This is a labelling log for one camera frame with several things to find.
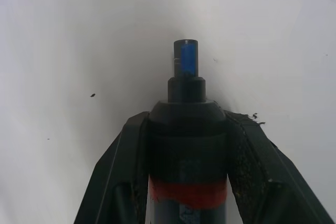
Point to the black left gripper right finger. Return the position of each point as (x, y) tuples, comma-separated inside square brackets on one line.
[(265, 171)]

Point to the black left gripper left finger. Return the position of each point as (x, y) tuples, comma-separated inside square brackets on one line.
[(115, 171)]

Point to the black marker with blue tip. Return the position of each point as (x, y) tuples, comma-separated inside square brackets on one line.
[(187, 140)]

